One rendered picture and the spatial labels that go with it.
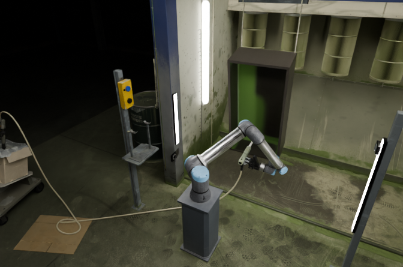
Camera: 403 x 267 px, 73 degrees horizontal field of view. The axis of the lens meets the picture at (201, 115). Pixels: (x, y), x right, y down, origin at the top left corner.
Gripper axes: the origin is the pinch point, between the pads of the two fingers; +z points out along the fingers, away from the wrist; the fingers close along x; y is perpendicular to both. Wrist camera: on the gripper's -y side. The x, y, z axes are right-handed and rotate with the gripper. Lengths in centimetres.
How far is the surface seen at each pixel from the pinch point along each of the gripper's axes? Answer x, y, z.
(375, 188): -53, -60, -104
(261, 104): 59, -39, 3
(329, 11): 131, -141, -37
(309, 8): 133, -140, -16
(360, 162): 109, 29, -131
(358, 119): 142, -14, -114
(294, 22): 137, -121, -2
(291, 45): 137, -93, -6
